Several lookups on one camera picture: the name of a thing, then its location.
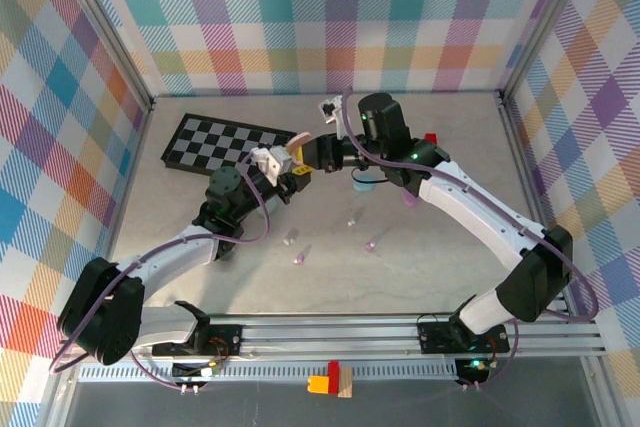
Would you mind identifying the pink earbud charging case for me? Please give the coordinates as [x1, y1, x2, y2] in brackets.
[287, 131, 312, 166]

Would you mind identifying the black grey folding chessboard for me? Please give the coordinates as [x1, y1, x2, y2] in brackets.
[159, 113, 300, 178]

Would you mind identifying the wooden block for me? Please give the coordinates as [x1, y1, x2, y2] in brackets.
[337, 366, 354, 400]

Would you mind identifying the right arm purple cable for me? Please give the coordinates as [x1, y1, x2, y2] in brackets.
[332, 86, 601, 393]

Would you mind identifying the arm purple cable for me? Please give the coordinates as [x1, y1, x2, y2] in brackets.
[332, 86, 601, 393]
[49, 149, 274, 393]

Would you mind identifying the thin black gripper wire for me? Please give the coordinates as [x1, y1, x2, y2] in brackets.
[349, 166, 386, 187]

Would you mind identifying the aluminium side floor rail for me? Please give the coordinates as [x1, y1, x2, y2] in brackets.
[494, 91, 609, 348]
[89, 96, 156, 323]

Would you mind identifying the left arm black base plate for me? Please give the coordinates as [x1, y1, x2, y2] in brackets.
[151, 324, 244, 358]

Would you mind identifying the aluminium mounting rail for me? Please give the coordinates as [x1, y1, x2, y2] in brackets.
[54, 314, 609, 364]

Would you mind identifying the aluminium frame post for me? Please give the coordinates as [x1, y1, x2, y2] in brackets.
[497, 0, 601, 106]
[49, 0, 156, 113]

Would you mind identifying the slotted grey cable duct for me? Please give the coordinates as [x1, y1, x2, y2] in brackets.
[77, 360, 464, 384]

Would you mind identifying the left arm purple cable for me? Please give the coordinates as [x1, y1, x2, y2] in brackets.
[49, 149, 274, 393]

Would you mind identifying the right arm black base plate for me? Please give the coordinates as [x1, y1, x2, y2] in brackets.
[417, 311, 511, 354]

